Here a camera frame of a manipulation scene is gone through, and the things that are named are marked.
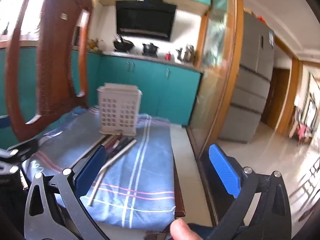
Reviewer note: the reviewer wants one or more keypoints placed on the blue striped cloth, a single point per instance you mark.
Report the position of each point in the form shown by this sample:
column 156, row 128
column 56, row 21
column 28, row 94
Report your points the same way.
column 140, row 180

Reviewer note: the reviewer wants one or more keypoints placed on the black range hood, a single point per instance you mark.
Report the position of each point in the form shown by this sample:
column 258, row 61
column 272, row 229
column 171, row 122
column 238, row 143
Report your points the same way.
column 145, row 20

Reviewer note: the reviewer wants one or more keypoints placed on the dark wooden lattice furniture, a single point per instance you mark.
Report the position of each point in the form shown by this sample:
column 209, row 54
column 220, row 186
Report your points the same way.
column 310, row 177

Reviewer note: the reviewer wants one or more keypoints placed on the black wok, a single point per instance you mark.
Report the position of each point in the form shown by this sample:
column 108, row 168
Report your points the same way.
column 123, row 45

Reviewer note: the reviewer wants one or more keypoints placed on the condiment bottles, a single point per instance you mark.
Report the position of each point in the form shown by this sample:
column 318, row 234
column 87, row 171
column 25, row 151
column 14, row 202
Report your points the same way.
column 93, row 43

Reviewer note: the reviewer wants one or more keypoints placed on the black chopstick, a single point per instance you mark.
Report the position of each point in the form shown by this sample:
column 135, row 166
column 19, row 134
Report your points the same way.
column 125, row 143

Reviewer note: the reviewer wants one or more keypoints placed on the brown wooden chair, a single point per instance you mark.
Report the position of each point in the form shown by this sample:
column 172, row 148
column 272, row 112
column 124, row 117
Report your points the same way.
column 50, row 55

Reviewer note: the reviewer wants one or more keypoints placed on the black cooking pot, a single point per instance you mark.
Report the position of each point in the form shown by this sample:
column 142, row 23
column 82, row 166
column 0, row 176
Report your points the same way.
column 150, row 48

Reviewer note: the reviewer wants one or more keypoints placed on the bent metal straw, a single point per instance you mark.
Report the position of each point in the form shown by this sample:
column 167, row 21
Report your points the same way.
column 96, row 187

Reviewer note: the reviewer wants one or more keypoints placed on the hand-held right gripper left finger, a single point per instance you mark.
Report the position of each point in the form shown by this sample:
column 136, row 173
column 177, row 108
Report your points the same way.
column 91, row 166

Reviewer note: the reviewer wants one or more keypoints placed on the red cup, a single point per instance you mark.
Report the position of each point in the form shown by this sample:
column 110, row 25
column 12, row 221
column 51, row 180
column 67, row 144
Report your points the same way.
column 168, row 56

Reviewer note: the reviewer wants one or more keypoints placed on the white plastic utensil basket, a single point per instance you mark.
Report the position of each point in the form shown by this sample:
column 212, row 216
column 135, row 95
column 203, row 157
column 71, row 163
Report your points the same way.
column 117, row 110

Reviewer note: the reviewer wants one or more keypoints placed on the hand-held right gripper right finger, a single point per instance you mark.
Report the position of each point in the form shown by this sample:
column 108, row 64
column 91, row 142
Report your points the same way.
column 223, row 170

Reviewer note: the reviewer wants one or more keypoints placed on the person's right hand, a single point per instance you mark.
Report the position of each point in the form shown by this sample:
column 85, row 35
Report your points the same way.
column 180, row 230

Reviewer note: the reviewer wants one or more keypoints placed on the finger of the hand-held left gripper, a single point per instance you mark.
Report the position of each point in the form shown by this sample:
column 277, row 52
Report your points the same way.
column 25, row 145

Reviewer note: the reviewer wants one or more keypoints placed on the grey kitchen countertop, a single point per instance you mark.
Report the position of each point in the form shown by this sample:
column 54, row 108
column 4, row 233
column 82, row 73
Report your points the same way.
column 150, row 58

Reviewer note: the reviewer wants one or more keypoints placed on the steel kettle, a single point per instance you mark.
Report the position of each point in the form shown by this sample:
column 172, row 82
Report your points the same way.
column 187, row 53

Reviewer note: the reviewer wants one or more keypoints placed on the wood framed glass door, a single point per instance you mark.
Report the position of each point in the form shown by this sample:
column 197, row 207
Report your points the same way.
column 215, row 55

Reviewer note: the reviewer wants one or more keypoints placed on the brown wooden door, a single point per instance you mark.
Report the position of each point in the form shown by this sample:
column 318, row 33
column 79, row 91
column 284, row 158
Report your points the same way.
column 273, row 97

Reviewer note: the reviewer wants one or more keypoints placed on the grey refrigerator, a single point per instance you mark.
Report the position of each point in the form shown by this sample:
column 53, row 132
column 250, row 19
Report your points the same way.
column 250, row 80

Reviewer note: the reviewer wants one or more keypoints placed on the red cloth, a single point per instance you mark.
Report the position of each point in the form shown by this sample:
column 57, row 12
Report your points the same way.
column 303, row 131

